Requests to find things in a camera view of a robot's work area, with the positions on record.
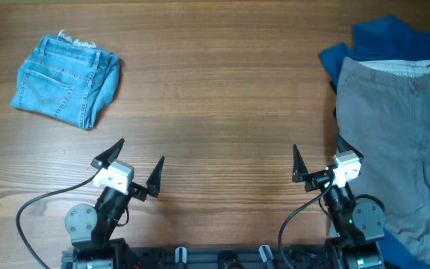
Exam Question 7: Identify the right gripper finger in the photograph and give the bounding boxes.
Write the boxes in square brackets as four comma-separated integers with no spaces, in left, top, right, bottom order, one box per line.
[335,133,364,160]
[292,144,309,183]

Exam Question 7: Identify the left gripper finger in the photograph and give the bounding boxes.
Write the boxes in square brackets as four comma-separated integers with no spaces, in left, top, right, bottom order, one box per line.
[91,138,125,170]
[146,156,165,198]

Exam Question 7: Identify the grey cotton shorts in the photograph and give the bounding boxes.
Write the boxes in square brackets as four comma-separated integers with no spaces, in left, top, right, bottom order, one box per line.
[336,58,430,265]

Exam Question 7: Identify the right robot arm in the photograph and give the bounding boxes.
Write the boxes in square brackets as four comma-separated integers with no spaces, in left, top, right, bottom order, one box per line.
[287,134,385,268]

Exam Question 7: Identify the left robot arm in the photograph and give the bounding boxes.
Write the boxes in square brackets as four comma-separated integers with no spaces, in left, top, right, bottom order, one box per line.
[61,139,165,269]

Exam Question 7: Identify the folded blue denim jeans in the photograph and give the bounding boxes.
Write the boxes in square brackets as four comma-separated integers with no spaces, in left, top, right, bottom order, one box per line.
[10,31,120,129]

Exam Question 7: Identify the blue garment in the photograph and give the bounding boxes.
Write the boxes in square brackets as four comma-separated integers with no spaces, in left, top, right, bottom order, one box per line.
[320,16,430,268]

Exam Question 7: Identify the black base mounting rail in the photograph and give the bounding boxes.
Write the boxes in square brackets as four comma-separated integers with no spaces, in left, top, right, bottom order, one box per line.
[60,244,350,269]

